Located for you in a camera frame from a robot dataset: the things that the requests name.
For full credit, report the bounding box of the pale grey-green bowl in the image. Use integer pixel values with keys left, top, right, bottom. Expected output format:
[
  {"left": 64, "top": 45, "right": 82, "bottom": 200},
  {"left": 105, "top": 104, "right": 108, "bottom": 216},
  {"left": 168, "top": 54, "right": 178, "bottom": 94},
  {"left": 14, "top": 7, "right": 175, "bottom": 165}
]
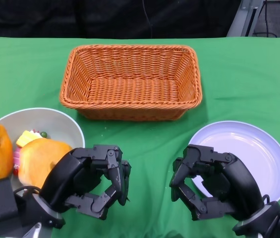
[{"left": 0, "top": 107, "right": 85, "bottom": 199}]

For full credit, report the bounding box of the yellow striped cake piece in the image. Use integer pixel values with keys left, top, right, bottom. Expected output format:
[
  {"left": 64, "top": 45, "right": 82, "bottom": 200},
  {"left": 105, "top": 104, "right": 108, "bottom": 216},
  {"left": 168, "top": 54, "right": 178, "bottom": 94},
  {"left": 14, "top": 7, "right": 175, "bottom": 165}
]
[{"left": 16, "top": 130, "right": 44, "bottom": 147}]

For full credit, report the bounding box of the orange wicker basket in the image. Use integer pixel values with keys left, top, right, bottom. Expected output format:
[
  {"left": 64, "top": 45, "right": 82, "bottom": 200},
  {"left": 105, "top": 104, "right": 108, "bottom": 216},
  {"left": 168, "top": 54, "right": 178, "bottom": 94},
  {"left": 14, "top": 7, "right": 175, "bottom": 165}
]
[{"left": 59, "top": 44, "right": 203, "bottom": 121}]

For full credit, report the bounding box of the grey metal stand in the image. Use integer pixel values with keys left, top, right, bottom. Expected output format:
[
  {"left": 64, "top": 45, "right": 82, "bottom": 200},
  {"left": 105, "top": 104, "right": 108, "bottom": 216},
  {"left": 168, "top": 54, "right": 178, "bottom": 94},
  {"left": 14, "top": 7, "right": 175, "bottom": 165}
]
[{"left": 226, "top": 0, "right": 263, "bottom": 37}]

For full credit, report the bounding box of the pale lavender plate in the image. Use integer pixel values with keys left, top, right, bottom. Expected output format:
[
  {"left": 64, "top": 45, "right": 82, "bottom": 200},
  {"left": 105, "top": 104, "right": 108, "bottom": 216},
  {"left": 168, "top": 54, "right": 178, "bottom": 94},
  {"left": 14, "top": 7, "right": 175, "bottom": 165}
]
[{"left": 188, "top": 120, "right": 280, "bottom": 202}]

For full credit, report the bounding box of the ring bread with red hole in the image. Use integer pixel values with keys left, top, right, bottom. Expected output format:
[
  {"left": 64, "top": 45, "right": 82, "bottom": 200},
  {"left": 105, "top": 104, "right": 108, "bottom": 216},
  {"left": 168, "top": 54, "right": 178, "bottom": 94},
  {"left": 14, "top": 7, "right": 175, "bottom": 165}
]
[{"left": 18, "top": 138, "right": 73, "bottom": 189}]

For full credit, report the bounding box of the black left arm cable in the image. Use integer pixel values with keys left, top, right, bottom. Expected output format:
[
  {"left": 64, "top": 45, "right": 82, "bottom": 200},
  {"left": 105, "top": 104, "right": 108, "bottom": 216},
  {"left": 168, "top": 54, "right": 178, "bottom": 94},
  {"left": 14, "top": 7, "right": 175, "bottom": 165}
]
[{"left": 13, "top": 185, "right": 41, "bottom": 196}]

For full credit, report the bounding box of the black floor cable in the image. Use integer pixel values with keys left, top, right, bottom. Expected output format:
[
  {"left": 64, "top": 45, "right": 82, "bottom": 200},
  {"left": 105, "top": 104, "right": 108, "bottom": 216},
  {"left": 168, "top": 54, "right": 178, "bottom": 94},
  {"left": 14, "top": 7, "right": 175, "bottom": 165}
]
[{"left": 252, "top": 0, "right": 278, "bottom": 38}]

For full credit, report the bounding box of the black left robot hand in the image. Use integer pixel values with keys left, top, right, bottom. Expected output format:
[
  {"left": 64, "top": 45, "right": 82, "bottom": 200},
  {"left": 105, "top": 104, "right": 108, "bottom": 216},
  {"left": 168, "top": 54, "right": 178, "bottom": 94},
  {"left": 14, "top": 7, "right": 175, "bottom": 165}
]
[{"left": 40, "top": 144, "right": 132, "bottom": 221}]

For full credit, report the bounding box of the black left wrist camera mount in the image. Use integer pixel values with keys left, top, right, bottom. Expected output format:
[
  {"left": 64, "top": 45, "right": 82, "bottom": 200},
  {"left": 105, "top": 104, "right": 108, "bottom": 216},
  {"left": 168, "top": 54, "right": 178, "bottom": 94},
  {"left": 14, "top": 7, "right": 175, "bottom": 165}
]
[{"left": 0, "top": 177, "right": 26, "bottom": 238}]

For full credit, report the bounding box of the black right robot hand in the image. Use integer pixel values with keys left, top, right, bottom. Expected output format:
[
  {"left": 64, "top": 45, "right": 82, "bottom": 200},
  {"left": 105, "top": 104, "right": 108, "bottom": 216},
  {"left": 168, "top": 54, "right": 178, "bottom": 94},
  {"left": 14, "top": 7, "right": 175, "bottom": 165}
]
[{"left": 169, "top": 144, "right": 266, "bottom": 221}]

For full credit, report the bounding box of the black cloth backdrop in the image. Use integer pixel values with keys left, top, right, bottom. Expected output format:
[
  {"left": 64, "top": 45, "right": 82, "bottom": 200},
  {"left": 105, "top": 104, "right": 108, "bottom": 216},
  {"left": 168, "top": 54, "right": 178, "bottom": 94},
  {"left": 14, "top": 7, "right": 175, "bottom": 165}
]
[{"left": 0, "top": 0, "right": 239, "bottom": 39}]

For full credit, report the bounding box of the pink striped cake piece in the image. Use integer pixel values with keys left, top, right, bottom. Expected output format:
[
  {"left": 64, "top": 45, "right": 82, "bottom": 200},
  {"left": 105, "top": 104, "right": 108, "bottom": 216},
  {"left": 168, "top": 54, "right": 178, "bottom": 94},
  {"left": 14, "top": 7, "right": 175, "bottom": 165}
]
[{"left": 12, "top": 148, "right": 23, "bottom": 176}]

